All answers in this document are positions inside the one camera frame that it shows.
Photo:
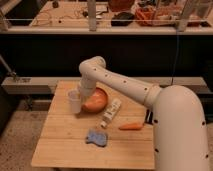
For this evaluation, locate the orange ceramic bowl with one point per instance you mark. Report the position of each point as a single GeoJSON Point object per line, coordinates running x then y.
{"type": "Point", "coordinates": [97, 102]}

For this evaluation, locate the blue sponge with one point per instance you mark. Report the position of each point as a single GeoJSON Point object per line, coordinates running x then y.
{"type": "Point", "coordinates": [97, 137]}

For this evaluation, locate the black rectangular brush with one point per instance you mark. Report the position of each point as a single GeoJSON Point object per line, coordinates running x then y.
{"type": "Point", "coordinates": [148, 117]}

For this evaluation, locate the orange carrot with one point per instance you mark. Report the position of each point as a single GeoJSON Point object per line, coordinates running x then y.
{"type": "Point", "coordinates": [131, 126]}

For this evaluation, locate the grey vertical post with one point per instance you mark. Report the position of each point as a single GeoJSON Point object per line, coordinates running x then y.
{"type": "Point", "coordinates": [91, 4]}

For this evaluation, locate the black bowl on bench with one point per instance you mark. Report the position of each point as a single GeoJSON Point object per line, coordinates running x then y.
{"type": "Point", "coordinates": [122, 19]}

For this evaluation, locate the orange crate on bench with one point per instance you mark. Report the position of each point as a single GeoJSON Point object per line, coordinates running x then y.
{"type": "Point", "coordinates": [156, 17]}

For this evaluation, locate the metal clamp bracket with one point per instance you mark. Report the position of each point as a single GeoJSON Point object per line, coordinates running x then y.
{"type": "Point", "coordinates": [12, 77]}

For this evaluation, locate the white tube bottle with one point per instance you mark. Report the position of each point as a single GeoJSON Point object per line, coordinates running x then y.
{"type": "Point", "coordinates": [110, 112]}

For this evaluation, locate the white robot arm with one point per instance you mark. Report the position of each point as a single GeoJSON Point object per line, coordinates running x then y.
{"type": "Point", "coordinates": [179, 127]}

